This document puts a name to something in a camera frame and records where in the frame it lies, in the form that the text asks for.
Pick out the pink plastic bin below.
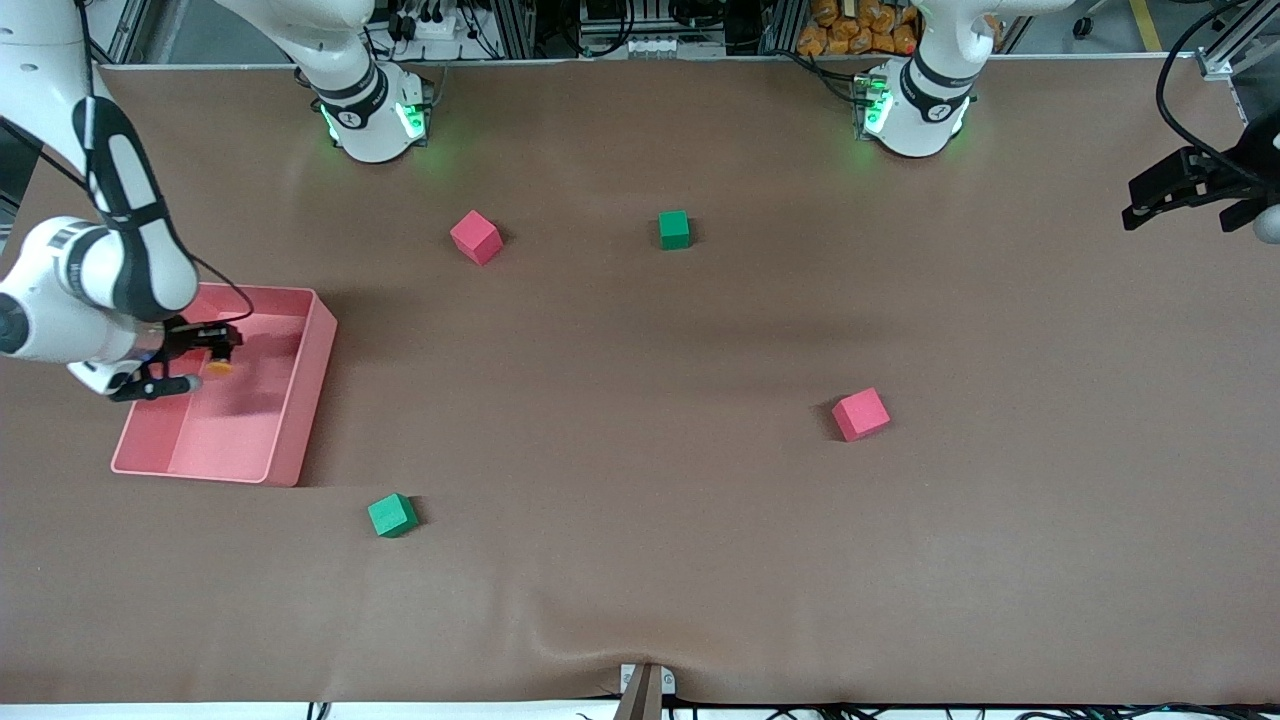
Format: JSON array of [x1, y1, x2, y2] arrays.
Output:
[[110, 283, 338, 488]]

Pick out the pink foam cube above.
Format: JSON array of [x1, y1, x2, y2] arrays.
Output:
[[449, 210, 505, 267], [831, 387, 892, 443]]

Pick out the orange snack bags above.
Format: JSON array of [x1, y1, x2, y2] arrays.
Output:
[[797, 0, 921, 57]]

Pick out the white power strip with plugs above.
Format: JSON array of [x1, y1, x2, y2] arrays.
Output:
[[395, 8, 463, 43]]

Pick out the brown table mat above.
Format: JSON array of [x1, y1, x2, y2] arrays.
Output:
[[0, 55, 1280, 706]]

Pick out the long white socket strip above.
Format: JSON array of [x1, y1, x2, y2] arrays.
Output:
[[578, 35, 728, 59]]

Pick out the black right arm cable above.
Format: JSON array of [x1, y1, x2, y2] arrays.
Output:
[[0, 0, 257, 331]]

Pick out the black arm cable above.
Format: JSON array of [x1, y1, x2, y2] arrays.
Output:
[[0, 0, 257, 331], [1157, 0, 1280, 186]]

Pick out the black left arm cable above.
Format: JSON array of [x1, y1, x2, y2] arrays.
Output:
[[1157, 0, 1280, 186]]

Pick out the aluminium frame rail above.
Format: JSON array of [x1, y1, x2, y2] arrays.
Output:
[[1195, 0, 1280, 126], [100, 0, 151, 66]]

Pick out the aluminium frame post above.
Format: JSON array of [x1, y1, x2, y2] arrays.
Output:
[[488, 0, 538, 59], [757, 0, 801, 56]]

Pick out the metal clamp bracket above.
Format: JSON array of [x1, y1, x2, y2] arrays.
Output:
[[614, 663, 677, 720]]

